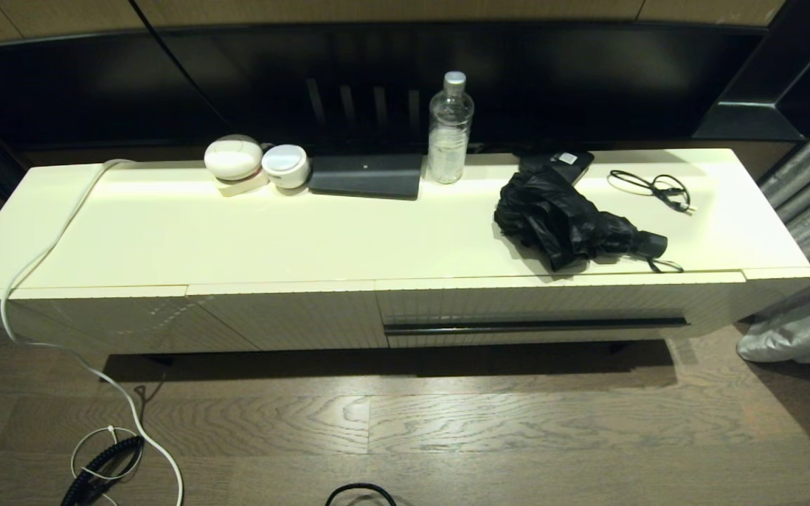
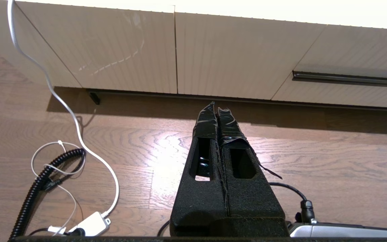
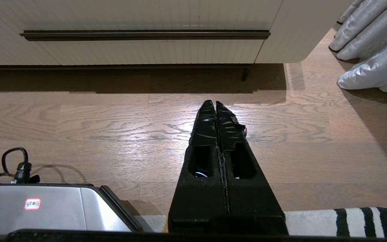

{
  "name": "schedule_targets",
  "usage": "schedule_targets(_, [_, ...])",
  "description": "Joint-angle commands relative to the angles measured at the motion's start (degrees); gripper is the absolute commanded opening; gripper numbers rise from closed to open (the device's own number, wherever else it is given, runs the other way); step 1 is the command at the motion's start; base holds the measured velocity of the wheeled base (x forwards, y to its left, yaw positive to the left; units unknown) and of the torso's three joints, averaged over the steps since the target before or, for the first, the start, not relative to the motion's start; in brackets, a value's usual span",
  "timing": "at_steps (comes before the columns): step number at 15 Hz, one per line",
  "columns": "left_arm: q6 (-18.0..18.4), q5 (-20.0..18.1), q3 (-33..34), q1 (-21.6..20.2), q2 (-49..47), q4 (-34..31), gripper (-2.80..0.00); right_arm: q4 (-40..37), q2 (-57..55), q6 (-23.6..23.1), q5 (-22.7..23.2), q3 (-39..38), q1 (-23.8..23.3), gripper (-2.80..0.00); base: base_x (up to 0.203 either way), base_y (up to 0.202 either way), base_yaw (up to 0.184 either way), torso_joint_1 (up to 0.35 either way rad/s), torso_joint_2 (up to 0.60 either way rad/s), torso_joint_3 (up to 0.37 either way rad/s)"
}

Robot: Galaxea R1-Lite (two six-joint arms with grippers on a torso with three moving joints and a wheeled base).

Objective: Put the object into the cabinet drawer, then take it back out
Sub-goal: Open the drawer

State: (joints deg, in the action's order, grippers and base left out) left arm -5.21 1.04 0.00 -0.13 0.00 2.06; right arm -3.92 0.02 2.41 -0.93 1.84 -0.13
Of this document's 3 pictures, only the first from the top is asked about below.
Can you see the black umbrella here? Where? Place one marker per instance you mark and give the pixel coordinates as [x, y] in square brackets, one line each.
[560, 218]

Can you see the white low cabinet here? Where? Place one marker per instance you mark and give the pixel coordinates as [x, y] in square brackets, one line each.
[306, 232]

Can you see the black flat rectangular box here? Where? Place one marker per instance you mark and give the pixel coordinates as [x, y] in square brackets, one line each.
[366, 176]

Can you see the clear plastic water bottle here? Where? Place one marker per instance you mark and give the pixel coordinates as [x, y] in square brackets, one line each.
[449, 140]

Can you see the white round jar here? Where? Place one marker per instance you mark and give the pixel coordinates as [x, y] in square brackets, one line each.
[285, 165]

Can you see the cream device base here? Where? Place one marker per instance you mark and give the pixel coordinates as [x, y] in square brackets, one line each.
[240, 188]

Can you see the small black box white label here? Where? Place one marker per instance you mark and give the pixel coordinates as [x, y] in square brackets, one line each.
[572, 161]

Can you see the large white round device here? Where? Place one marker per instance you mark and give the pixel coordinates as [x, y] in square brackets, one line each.
[233, 158]

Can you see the black television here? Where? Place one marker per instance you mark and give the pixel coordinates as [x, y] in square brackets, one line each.
[517, 84]

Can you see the cream glossy cabinet door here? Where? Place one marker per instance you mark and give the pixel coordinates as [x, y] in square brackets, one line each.
[131, 316]

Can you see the black glossy wall frame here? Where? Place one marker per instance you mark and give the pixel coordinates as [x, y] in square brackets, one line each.
[749, 112]

